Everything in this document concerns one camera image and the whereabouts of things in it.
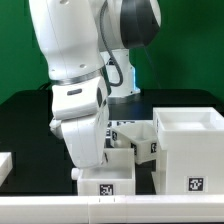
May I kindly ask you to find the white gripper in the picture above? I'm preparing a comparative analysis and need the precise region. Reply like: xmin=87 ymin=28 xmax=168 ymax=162
xmin=61 ymin=106 xmax=109 ymax=169

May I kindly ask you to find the white upside-down drawer with knob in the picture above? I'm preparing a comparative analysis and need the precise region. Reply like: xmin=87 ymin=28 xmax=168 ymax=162
xmin=71 ymin=148 xmax=136 ymax=196

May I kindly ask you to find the white drawer cabinet box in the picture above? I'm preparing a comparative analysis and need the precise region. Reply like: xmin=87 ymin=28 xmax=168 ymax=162
xmin=152 ymin=107 xmax=224 ymax=195

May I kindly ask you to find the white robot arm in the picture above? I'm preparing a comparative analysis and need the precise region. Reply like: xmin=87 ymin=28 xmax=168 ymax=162
xmin=29 ymin=0 xmax=161 ymax=169

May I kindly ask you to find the white open drawer with knob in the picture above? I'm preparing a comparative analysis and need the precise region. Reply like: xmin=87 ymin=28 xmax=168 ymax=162
xmin=110 ymin=121 xmax=157 ymax=165

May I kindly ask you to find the white marker base plate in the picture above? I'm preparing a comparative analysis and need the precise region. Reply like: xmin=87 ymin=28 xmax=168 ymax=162
xmin=105 ymin=120 xmax=136 ymax=148

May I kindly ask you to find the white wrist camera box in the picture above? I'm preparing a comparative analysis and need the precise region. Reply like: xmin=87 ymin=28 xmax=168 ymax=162
xmin=49 ymin=75 xmax=112 ymax=140

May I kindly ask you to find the white left fence rail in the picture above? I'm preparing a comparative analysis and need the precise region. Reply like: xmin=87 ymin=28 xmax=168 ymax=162
xmin=0 ymin=152 xmax=13 ymax=186

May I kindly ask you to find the white fence rail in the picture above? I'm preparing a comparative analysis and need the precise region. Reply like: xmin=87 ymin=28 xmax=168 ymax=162
xmin=0 ymin=152 xmax=13 ymax=186
xmin=0 ymin=195 xmax=224 ymax=224

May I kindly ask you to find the white front fence rail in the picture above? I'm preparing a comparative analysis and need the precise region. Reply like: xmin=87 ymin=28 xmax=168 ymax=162
xmin=0 ymin=195 xmax=224 ymax=224

